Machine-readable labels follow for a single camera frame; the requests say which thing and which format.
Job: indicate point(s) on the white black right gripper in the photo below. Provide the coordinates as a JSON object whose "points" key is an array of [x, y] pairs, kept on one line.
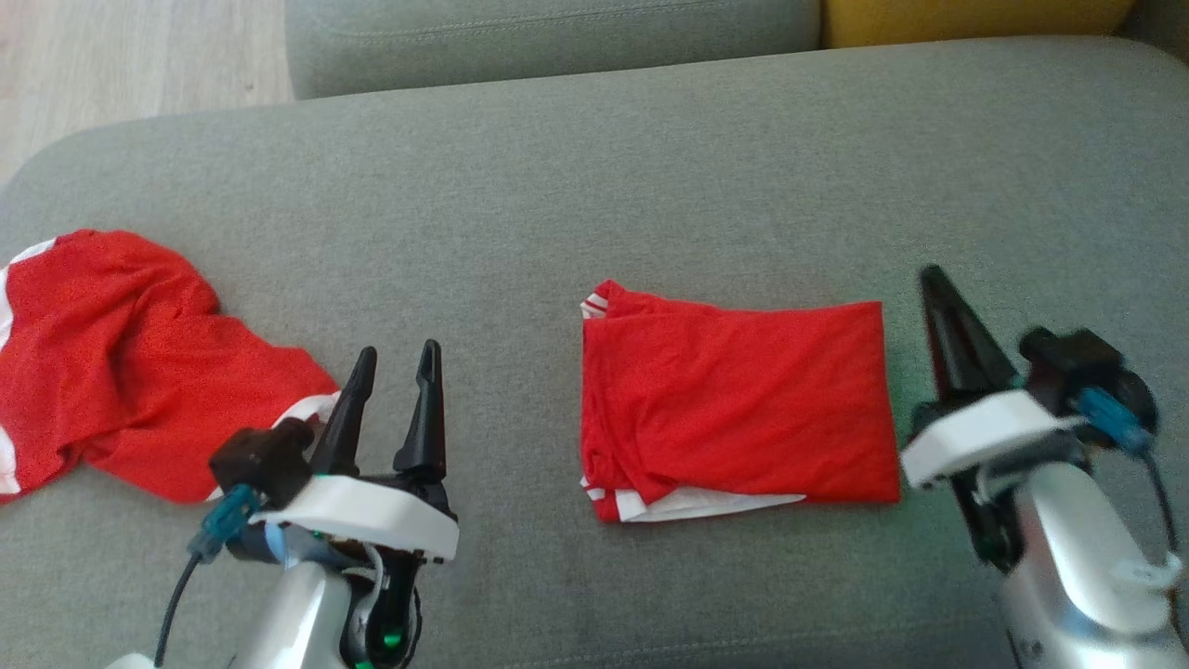
{"points": [[985, 432]]}

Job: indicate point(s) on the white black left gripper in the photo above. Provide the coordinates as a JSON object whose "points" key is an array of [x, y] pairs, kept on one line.
{"points": [[372, 516]]}

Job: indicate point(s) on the red t-shirt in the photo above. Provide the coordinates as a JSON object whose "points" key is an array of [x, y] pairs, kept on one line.
{"points": [[734, 400]]}

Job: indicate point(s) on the red mesh shorts white stripe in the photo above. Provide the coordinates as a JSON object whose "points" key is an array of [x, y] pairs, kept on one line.
{"points": [[121, 362]]}

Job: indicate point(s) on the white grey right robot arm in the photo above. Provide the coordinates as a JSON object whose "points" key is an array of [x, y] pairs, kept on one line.
{"points": [[1077, 557]]}

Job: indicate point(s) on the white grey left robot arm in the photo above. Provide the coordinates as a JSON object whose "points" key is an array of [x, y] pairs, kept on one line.
{"points": [[288, 618]]}

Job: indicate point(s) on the grey sofa seat cushion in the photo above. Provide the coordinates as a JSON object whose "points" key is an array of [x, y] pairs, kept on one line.
{"points": [[557, 232]]}

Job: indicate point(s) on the yellow pillow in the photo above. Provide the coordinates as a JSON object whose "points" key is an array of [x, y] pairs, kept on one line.
{"points": [[975, 20]]}

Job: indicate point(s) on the grey sofa back cushion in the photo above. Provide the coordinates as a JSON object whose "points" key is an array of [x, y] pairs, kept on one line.
{"points": [[557, 42]]}

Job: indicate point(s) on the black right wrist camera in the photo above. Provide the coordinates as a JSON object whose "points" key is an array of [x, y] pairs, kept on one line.
{"points": [[1068, 358]]}

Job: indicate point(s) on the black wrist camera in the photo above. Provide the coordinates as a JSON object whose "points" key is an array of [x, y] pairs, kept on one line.
{"points": [[265, 460], [1068, 358]]}

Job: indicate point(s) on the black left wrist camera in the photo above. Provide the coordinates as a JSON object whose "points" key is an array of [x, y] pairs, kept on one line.
{"points": [[265, 460]]}

